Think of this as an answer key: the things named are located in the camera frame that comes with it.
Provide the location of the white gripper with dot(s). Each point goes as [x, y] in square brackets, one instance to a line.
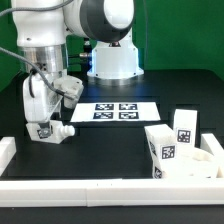
[40, 102]

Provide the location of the white round stool seat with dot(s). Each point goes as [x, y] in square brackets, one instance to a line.
[196, 163]

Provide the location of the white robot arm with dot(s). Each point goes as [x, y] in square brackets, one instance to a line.
[42, 27]

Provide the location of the white left fence bar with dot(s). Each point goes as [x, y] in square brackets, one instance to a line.
[7, 151]

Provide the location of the white fence bar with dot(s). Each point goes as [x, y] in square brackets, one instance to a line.
[210, 144]
[115, 192]
[7, 151]

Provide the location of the white marker sheet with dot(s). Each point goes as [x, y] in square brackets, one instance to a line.
[115, 111]

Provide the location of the white front fence bar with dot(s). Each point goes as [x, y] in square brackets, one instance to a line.
[115, 192]

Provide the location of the white right fence bar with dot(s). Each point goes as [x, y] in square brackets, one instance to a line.
[210, 144]

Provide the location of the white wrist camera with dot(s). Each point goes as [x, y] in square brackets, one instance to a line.
[73, 87]

